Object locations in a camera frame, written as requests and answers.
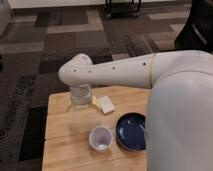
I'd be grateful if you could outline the black rolling cart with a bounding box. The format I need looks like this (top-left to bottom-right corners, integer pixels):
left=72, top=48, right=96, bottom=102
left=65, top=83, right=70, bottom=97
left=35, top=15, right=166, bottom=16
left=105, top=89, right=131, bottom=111
left=104, top=0, right=142, bottom=19

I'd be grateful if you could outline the white sponge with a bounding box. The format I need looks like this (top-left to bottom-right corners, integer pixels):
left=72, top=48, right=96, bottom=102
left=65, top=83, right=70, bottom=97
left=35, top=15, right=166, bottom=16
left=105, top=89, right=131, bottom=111
left=98, top=96, right=115, bottom=115

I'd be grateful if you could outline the dark blue plate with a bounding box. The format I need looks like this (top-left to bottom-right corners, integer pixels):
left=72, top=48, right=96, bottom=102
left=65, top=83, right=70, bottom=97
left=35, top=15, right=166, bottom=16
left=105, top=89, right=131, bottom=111
left=115, top=112, right=146, bottom=151

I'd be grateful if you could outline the black office chair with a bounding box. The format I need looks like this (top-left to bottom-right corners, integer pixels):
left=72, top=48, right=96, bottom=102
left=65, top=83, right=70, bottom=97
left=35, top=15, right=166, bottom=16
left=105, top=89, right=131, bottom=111
left=175, top=0, right=213, bottom=53

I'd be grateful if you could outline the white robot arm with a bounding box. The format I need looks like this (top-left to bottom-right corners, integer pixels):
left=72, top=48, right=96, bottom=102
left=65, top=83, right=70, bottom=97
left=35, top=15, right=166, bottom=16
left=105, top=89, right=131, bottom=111
left=58, top=50, right=213, bottom=171

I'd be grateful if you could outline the translucent grey gripper body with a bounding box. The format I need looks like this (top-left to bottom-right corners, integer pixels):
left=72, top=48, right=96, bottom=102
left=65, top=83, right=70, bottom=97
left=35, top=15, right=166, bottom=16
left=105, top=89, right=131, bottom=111
left=70, top=84, right=92, bottom=105

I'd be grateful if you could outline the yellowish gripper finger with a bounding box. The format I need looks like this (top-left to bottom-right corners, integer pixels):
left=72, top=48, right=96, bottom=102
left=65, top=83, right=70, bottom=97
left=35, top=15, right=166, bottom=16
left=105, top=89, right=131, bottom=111
left=92, top=96, right=100, bottom=109
left=66, top=104, right=74, bottom=112

